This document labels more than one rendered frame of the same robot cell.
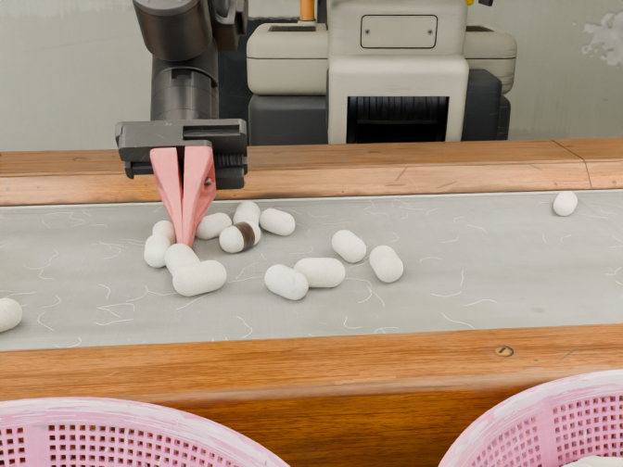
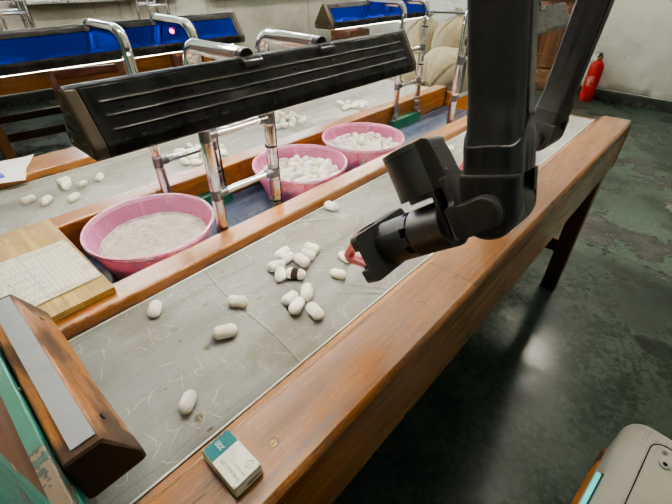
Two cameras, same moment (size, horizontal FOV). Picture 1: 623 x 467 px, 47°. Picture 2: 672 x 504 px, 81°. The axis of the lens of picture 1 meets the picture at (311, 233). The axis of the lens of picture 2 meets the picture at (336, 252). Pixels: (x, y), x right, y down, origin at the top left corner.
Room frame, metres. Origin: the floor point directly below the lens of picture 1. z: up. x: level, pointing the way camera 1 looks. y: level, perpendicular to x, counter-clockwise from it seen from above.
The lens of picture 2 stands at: (1.00, -0.80, 1.21)
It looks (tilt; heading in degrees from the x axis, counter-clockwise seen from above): 36 degrees down; 137
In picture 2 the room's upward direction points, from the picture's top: straight up
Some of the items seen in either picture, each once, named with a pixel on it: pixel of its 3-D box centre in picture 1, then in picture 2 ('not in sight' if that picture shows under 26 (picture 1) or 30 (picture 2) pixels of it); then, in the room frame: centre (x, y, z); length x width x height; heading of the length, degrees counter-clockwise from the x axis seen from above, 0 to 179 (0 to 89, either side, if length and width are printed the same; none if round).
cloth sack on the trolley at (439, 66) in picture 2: not in sight; (443, 72); (-1.25, 2.66, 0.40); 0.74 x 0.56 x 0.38; 91
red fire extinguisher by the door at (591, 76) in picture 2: not in sight; (593, 76); (-0.46, 4.35, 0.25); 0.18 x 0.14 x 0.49; 90
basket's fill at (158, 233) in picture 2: not in sight; (157, 244); (0.21, -0.61, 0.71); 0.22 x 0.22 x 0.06
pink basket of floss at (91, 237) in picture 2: not in sight; (156, 240); (0.21, -0.61, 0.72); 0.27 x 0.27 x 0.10
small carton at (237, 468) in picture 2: not in sight; (232, 461); (0.77, -0.74, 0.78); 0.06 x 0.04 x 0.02; 5
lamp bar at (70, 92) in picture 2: not in sight; (286, 74); (0.47, -0.41, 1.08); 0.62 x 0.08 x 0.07; 95
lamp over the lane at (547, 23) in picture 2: not in sight; (526, 22); (0.39, 0.55, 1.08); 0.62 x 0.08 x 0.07; 95
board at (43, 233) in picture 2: not in sight; (34, 268); (0.23, -0.82, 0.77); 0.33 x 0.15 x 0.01; 5
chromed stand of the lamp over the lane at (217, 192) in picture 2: not in sight; (267, 166); (0.39, -0.42, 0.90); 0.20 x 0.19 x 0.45; 95
